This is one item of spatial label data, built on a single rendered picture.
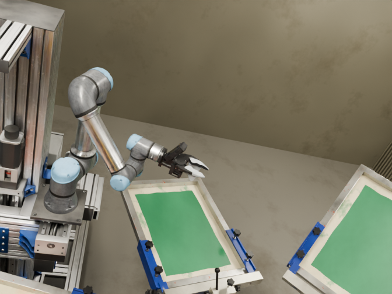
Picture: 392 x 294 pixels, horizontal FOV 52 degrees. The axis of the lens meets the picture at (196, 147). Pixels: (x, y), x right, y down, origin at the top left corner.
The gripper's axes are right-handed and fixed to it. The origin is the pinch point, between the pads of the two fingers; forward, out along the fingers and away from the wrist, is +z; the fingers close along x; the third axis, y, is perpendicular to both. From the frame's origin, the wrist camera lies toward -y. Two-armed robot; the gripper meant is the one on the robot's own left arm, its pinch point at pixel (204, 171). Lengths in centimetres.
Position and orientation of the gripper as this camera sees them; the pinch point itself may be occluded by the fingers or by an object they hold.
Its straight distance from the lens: 169.7
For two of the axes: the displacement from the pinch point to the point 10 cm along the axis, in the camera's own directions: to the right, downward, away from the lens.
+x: -3.4, 5.7, -7.5
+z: 9.1, 4.1, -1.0
